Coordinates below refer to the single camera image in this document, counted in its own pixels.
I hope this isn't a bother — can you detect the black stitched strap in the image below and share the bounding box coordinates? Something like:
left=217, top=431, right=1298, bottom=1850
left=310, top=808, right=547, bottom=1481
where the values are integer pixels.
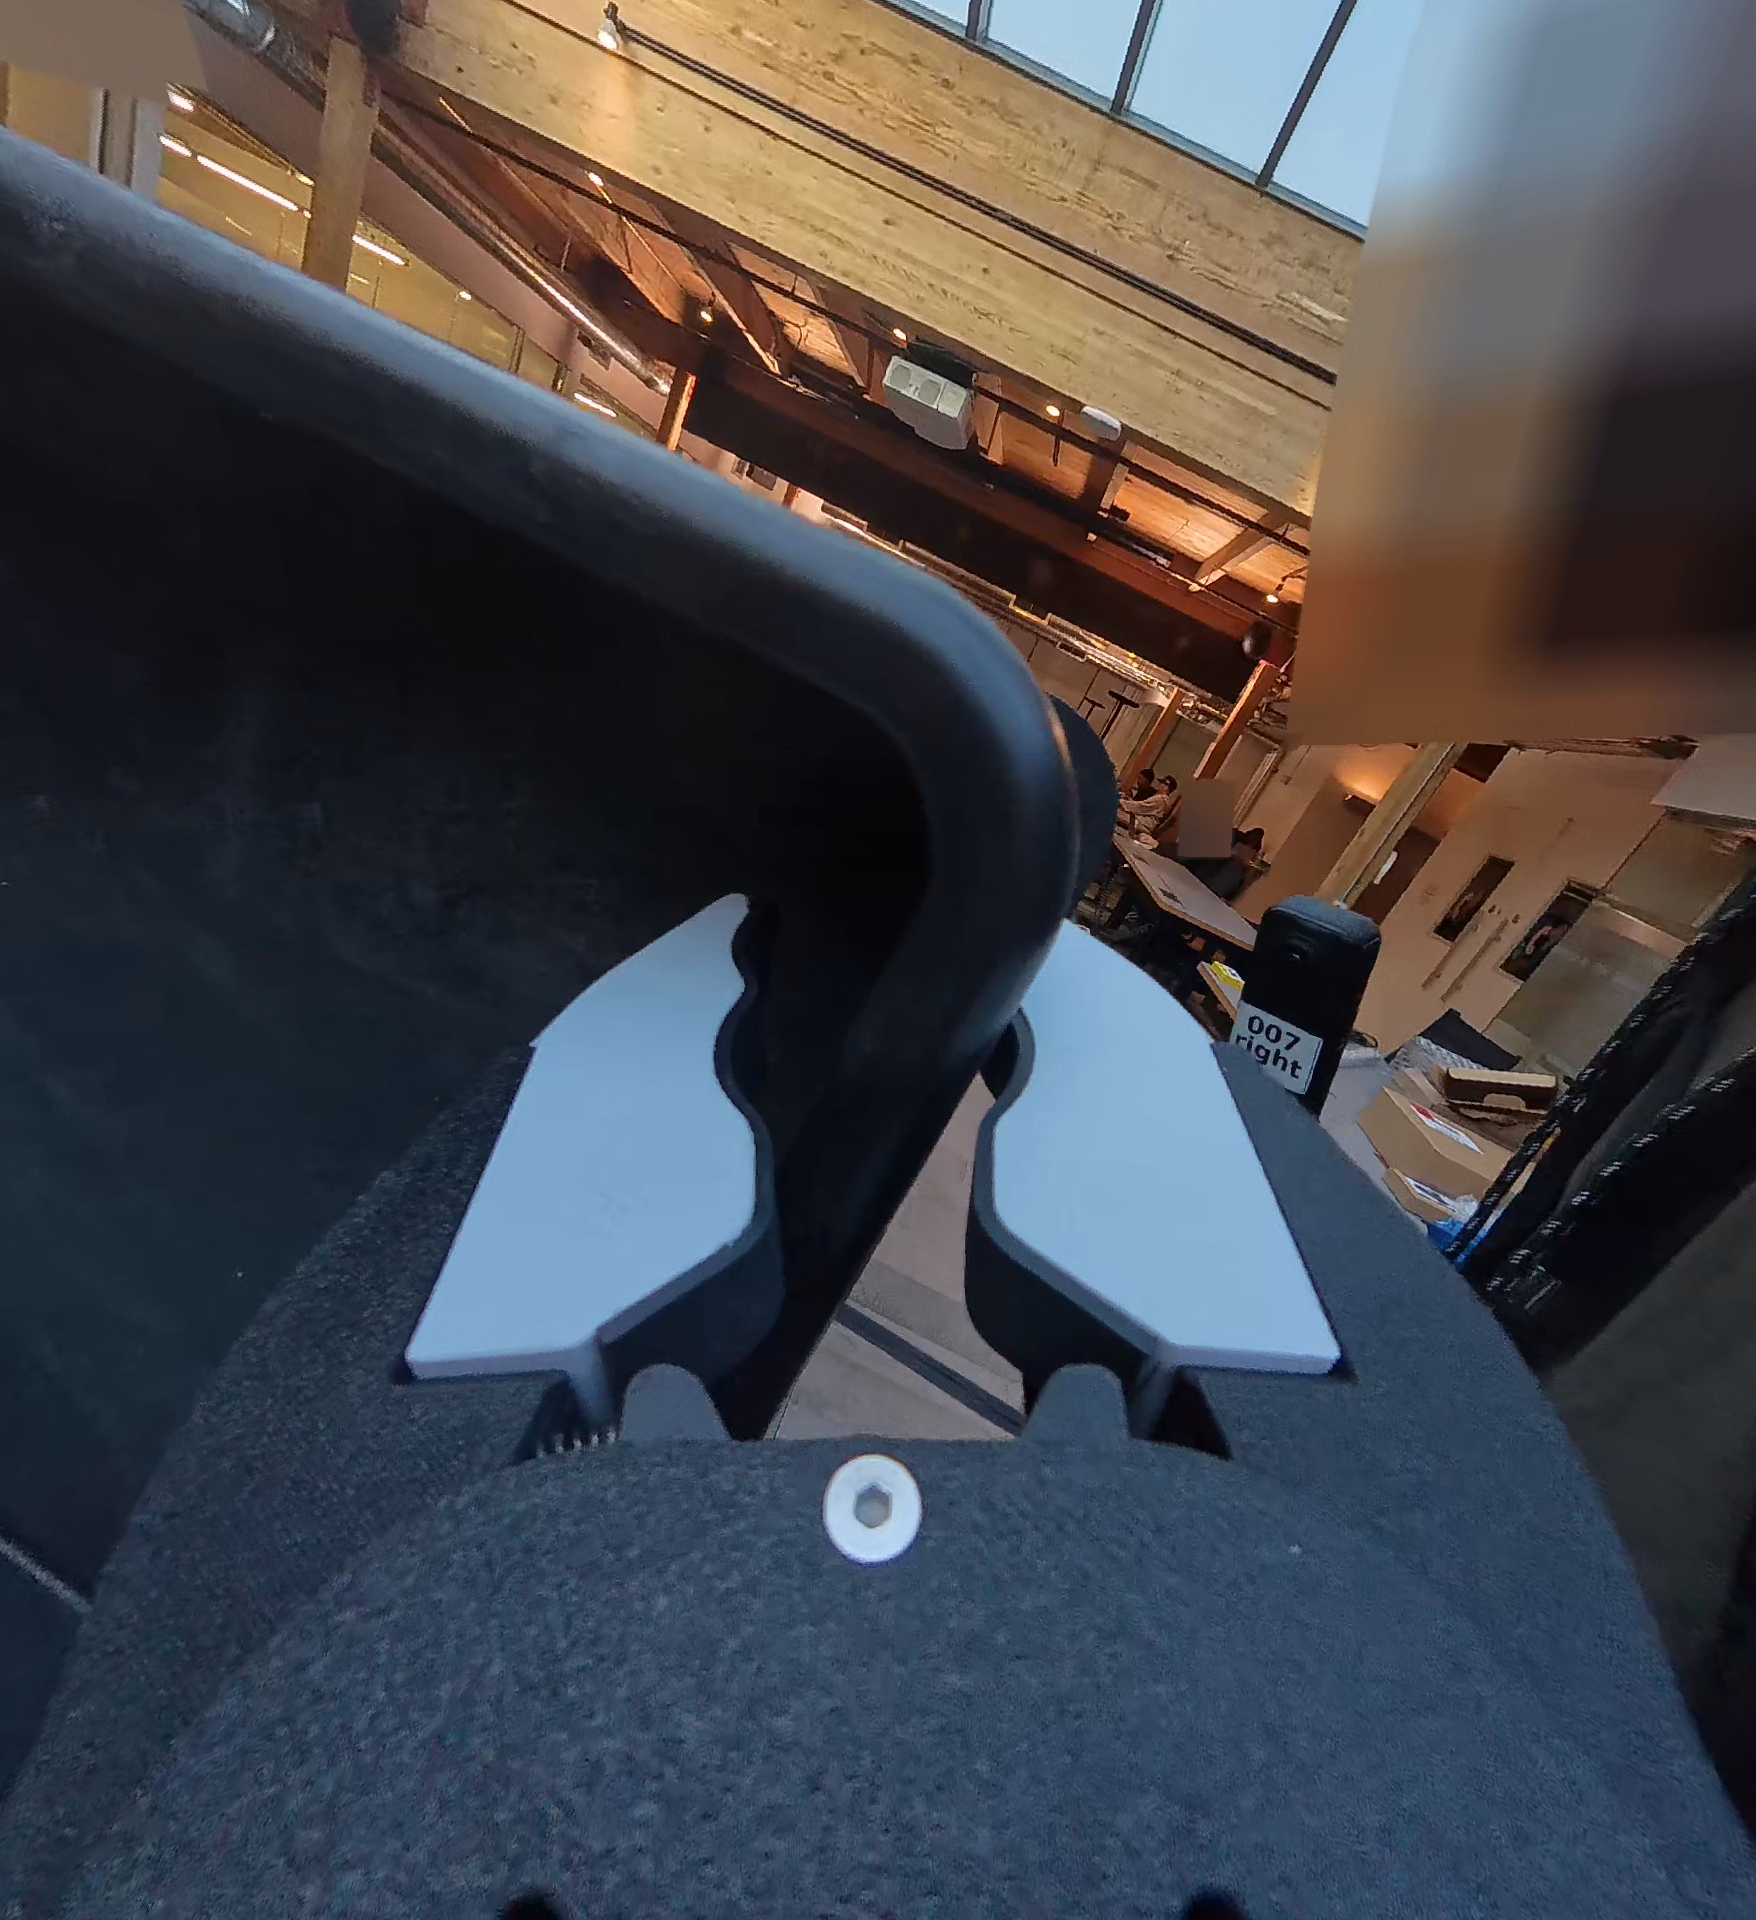
left=1463, top=862, right=1756, bottom=1308

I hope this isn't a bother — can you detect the brown cardboard box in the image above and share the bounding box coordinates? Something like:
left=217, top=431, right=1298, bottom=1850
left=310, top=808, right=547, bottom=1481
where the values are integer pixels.
left=1379, top=1161, right=1488, bottom=1225
left=1439, top=1056, right=1563, bottom=1119
left=1355, top=1088, right=1511, bottom=1202

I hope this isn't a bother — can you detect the wooden ceiling post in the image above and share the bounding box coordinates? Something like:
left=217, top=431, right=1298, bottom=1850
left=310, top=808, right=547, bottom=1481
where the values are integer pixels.
left=301, top=30, right=386, bottom=294

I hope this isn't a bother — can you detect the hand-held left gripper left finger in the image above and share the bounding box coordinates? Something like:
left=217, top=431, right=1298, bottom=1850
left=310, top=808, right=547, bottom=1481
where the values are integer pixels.
left=402, top=892, right=790, bottom=1443

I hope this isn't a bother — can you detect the black plastic tote bin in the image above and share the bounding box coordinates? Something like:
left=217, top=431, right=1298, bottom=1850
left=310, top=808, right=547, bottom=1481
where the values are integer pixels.
left=0, top=91, right=1121, bottom=1920

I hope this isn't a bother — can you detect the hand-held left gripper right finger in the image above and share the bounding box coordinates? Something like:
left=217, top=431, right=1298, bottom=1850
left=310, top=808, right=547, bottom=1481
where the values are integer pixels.
left=963, top=921, right=1345, bottom=1420

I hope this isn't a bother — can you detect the person's black jacket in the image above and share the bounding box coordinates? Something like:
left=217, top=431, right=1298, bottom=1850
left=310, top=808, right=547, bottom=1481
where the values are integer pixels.
left=1463, top=810, right=1756, bottom=1920

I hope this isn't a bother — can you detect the dark framed wall picture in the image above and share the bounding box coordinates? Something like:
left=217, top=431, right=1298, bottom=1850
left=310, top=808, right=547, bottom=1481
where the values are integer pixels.
left=1434, top=855, right=1515, bottom=945
left=1500, top=881, right=1601, bottom=984

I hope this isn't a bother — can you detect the background work table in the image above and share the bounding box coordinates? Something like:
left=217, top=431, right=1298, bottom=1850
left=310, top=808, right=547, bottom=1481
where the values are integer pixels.
left=1110, top=834, right=1263, bottom=954

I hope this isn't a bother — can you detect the glass skylight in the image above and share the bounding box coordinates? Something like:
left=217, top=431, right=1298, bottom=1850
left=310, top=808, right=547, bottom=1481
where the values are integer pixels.
left=877, top=0, right=1423, bottom=231

